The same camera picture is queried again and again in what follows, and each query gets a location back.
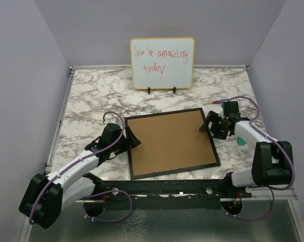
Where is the black picture frame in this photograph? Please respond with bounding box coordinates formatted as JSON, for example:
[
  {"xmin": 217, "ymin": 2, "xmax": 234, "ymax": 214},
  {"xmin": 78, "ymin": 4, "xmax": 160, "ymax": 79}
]
[{"xmin": 125, "ymin": 107, "xmax": 221, "ymax": 180}]

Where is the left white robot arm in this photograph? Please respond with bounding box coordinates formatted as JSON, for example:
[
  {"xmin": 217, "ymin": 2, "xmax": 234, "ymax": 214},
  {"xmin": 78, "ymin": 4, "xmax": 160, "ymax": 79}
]
[{"xmin": 19, "ymin": 123, "xmax": 141, "ymax": 228}]

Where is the yellow-framed whiteboard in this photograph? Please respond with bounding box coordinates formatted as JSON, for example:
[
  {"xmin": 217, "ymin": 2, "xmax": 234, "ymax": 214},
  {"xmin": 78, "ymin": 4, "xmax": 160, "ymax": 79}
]
[{"xmin": 130, "ymin": 37, "xmax": 195, "ymax": 90}]

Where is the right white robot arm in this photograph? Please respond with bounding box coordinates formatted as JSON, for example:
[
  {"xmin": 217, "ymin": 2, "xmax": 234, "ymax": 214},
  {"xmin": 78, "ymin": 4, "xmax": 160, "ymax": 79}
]
[{"xmin": 199, "ymin": 101, "xmax": 294, "ymax": 197}]

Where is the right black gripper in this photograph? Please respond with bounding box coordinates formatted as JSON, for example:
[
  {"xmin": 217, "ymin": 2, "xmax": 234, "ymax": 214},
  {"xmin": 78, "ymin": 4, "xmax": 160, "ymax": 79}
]
[{"xmin": 200, "ymin": 110, "xmax": 229, "ymax": 140}]

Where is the black whiteboard stand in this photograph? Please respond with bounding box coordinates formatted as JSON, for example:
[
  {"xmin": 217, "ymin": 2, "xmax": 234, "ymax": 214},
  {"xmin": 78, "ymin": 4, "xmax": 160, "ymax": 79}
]
[{"xmin": 147, "ymin": 87, "xmax": 177, "ymax": 94}]

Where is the purple cable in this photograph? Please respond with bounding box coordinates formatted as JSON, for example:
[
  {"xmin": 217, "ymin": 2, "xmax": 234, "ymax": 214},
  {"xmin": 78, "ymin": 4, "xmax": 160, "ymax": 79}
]
[
  {"xmin": 28, "ymin": 111, "xmax": 134, "ymax": 225},
  {"xmin": 222, "ymin": 96, "xmax": 297, "ymax": 221}
]

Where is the aluminium table edge rail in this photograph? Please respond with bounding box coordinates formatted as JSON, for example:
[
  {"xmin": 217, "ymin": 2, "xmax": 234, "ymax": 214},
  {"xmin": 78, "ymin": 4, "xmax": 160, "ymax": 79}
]
[{"xmin": 40, "ymin": 67, "xmax": 75, "ymax": 175}]

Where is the teal green eraser block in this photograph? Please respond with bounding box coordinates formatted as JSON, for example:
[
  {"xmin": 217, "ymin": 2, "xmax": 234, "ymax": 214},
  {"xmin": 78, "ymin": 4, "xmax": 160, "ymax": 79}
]
[{"xmin": 237, "ymin": 137, "xmax": 247, "ymax": 146}]

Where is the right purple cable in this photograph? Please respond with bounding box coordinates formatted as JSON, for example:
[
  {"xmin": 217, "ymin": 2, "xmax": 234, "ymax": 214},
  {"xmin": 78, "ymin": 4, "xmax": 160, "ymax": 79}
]
[{"xmin": 222, "ymin": 96, "xmax": 297, "ymax": 221}]

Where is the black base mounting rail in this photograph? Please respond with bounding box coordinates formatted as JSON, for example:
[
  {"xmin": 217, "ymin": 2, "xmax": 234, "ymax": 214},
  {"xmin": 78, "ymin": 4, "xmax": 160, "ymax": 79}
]
[{"xmin": 87, "ymin": 174, "xmax": 252, "ymax": 210}]

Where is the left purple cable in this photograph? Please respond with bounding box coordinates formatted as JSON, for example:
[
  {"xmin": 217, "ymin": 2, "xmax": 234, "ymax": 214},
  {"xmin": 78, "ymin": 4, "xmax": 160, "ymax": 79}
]
[{"xmin": 28, "ymin": 111, "xmax": 134, "ymax": 225}]

